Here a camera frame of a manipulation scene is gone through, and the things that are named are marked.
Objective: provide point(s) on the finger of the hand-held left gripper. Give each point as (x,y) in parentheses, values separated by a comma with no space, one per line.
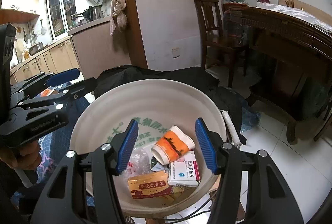
(77,89)
(64,76)

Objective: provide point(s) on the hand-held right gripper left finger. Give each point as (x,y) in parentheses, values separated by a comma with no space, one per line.
(127,148)

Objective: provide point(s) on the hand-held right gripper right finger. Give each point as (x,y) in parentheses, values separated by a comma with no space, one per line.
(206,146)

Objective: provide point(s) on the clear plastic bag red print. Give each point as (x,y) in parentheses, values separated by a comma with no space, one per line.
(140,161)

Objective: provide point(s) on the orange and white packet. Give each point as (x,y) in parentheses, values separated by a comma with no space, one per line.
(48,92)

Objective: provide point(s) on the white medicine box blue logo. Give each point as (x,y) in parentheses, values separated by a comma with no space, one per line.
(184,169)

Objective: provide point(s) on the white plastic bucket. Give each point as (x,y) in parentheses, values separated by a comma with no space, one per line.
(103,109)

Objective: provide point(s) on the orange white paper cup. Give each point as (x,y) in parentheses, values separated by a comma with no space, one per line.
(172,143)

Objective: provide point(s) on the long brown medicine box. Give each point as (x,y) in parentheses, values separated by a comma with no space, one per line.
(150,185)

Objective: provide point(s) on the small yellow brown box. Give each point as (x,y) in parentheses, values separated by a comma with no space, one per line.
(176,191)

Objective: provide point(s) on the beige kitchen base cabinets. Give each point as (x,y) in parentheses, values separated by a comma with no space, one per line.
(64,55)

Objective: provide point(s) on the steel rice cooker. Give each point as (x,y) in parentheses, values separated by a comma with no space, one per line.
(36,48)

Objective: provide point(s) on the blue plastic bag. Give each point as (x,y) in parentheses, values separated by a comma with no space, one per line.
(250,120)

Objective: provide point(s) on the kitchen window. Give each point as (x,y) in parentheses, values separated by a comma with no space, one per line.
(62,9)

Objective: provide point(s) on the steel kettle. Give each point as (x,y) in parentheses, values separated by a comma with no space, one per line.
(94,13)

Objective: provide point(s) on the hanging plastic bags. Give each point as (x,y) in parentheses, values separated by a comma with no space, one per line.
(118,16)

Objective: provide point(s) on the black cloth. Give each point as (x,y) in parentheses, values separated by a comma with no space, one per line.
(160,76)

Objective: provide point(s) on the dark wooden chair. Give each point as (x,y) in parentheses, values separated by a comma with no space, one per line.
(210,31)

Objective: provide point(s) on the dark wooden dining table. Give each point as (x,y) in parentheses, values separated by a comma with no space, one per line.
(285,39)

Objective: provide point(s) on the clear plastic table sheet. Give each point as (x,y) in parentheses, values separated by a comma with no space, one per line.
(298,15)

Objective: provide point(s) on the light wooden board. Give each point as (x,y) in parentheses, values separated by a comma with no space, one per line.
(303,3)

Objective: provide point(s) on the brown wall cabinet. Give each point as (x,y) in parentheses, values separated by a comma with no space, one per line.
(15,16)

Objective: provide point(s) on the white wall socket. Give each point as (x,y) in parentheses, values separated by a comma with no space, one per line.
(175,53)

